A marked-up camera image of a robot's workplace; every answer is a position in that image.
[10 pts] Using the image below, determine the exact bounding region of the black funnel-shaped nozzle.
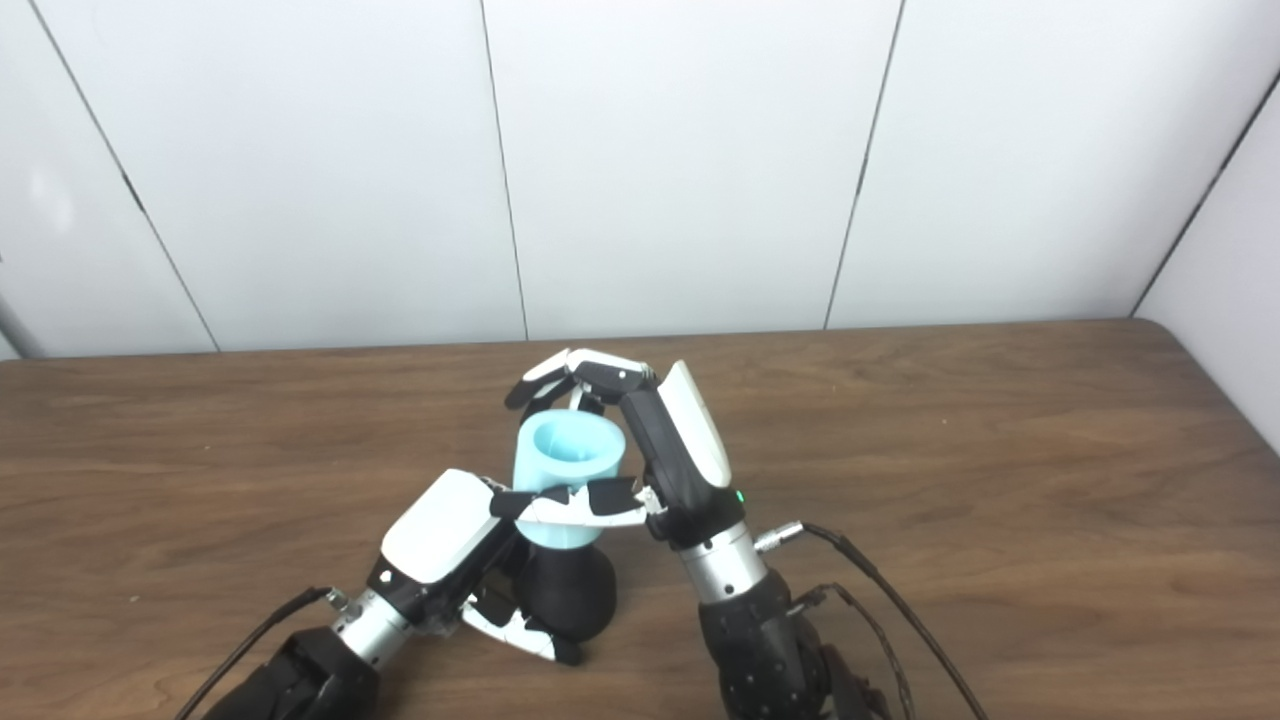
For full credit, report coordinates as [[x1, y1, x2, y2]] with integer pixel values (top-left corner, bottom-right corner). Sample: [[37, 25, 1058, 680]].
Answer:
[[519, 540, 619, 644]]

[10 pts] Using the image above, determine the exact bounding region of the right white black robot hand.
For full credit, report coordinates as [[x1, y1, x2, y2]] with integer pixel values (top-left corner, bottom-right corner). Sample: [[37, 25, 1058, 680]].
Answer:
[[502, 347, 750, 550]]

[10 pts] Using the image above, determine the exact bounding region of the light-blue hose piece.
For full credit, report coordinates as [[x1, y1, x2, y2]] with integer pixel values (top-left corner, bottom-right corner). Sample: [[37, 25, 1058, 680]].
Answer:
[[511, 410, 629, 552]]

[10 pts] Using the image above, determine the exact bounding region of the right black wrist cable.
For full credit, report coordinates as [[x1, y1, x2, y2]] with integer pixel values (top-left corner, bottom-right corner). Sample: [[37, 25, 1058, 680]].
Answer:
[[751, 519, 993, 720]]

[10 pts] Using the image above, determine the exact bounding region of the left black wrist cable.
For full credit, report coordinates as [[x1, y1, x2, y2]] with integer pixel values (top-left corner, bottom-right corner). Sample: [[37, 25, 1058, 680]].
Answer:
[[174, 585, 352, 720]]

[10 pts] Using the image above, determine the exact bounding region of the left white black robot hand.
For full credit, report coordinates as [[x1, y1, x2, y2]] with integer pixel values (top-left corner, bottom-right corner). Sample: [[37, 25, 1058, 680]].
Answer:
[[364, 467, 602, 667]]

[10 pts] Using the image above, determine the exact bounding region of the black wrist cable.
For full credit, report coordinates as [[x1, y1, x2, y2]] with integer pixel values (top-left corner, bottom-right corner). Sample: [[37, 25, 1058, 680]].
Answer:
[[174, 585, 352, 720], [751, 519, 993, 720]]

